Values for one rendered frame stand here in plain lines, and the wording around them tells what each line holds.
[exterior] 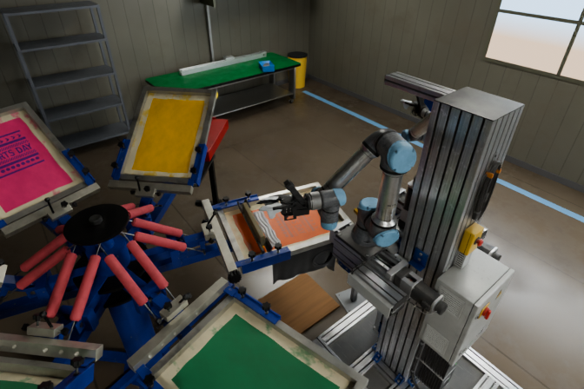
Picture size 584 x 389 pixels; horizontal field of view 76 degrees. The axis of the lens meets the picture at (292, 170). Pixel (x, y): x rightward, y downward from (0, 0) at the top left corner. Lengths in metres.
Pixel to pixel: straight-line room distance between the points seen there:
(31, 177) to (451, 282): 2.55
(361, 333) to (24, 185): 2.44
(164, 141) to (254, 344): 1.60
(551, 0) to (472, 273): 3.78
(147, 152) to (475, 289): 2.23
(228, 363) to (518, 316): 2.50
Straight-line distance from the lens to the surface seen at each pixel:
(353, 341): 2.86
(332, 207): 1.55
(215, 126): 3.42
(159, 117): 3.00
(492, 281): 2.03
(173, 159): 2.78
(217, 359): 1.93
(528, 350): 3.52
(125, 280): 2.07
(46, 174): 2.93
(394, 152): 1.49
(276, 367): 1.88
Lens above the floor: 2.60
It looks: 33 degrees down
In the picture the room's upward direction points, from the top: 1 degrees clockwise
